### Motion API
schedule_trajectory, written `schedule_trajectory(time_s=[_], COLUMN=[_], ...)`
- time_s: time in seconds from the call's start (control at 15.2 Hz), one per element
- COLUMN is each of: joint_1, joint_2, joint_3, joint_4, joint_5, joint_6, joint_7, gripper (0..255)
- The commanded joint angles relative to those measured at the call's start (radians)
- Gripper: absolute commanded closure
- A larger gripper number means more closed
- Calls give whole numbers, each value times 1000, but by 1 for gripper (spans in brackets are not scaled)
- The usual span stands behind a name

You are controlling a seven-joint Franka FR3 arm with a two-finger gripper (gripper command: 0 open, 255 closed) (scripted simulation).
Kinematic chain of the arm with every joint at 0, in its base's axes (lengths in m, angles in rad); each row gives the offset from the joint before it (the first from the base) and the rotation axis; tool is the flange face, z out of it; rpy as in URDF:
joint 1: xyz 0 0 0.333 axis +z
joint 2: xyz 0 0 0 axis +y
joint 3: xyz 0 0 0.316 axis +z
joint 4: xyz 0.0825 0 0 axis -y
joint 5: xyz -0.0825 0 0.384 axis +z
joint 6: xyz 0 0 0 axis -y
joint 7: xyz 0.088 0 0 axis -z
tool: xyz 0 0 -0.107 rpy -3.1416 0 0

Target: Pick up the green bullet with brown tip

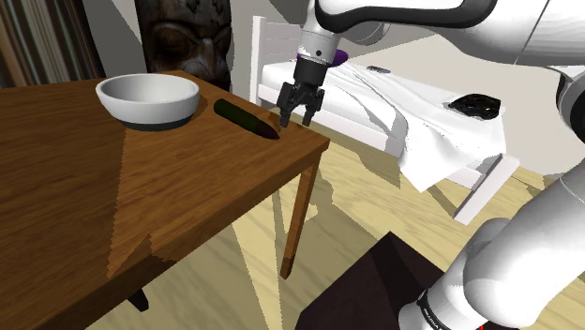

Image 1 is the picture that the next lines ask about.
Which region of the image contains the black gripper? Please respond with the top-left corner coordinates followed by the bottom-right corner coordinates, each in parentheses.
top-left (277, 57), bottom-right (330, 128)

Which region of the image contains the white bed with white sheet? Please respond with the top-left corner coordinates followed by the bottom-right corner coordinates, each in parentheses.
top-left (248, 15), bottom-right (521, 226)

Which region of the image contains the dark carved wooden mask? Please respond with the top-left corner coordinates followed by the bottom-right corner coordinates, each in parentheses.
top-left (133, 0), bottom-right (233, 93)

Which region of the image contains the white bowl with dark base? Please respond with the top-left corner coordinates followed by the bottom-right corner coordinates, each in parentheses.
top-left (95, 73), bottom-right (201, 133)

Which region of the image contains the dark robot stand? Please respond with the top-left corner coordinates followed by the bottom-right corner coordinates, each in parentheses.
top-left (294, 231), bottom-right (520, 330)

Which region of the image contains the brown wooden table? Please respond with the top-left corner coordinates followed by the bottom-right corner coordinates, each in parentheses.
top-left (0, 69), bottom-right (331, 330)

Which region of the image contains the striped curtain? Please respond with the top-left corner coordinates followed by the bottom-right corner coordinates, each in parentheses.
top-left (0, 0), bottom-right (107, 89)

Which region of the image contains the black ring-shaped object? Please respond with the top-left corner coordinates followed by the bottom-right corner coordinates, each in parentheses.
top-left (447, 93), bottom-right (503, 121)

